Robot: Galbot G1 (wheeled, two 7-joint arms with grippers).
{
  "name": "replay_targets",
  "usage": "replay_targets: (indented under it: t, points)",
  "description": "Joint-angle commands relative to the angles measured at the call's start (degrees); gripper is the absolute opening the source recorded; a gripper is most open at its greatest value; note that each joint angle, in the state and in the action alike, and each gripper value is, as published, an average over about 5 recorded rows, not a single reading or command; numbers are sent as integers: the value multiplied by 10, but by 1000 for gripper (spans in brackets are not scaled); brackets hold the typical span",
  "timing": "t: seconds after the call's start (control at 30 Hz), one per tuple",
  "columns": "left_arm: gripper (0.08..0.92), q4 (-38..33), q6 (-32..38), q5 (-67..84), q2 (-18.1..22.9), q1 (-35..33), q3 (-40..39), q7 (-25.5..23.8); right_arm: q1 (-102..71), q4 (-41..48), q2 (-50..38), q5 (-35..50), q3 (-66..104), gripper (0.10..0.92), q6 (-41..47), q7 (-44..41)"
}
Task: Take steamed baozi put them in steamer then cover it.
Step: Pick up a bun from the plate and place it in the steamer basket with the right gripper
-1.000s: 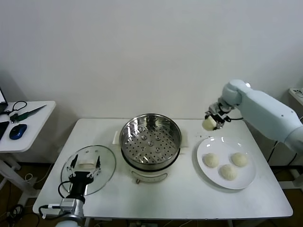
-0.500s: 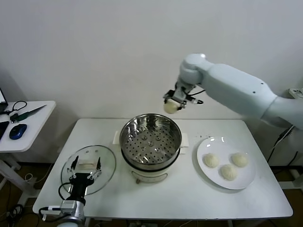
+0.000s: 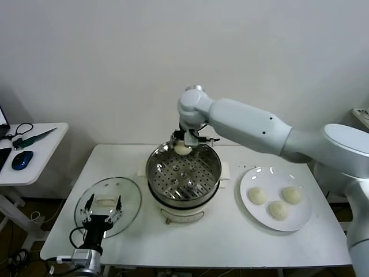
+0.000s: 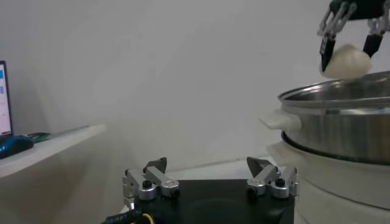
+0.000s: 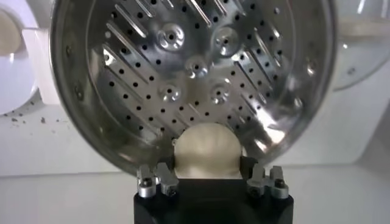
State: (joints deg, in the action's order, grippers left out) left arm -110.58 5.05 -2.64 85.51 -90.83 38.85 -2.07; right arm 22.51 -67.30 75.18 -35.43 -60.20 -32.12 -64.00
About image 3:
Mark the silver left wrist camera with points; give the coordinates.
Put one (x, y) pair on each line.
(80, 255)

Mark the round white plate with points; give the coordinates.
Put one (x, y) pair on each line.
(259, 176)

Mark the perforated steel steamer basket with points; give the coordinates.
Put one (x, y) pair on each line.
(161, 179)

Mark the black smartphone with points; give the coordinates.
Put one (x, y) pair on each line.
(3, 157)

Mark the cream electric cooking pot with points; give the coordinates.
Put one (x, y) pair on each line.
(184, 214)

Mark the round glass pot lid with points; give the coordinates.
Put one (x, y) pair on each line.
(129, 199)

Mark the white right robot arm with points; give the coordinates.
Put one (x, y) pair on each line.
(245, 124)

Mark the white side table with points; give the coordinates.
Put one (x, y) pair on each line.
(43, 155)

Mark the white side shelf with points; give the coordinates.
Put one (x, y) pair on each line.
(365, 120)

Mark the white steamed baozi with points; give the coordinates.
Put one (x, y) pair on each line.
(182, 150)
(278, 210)
(258, 196)
(292, 195)

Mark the blue computer mouse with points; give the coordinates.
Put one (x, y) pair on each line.
(22, 160)

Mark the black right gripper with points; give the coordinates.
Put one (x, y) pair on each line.
(179, 134)

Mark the white power strip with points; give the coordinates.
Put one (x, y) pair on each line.
(363, 112)

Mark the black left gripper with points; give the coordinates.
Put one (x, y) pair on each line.
(93, 228)

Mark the black laptop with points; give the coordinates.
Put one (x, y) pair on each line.
(2, 118)

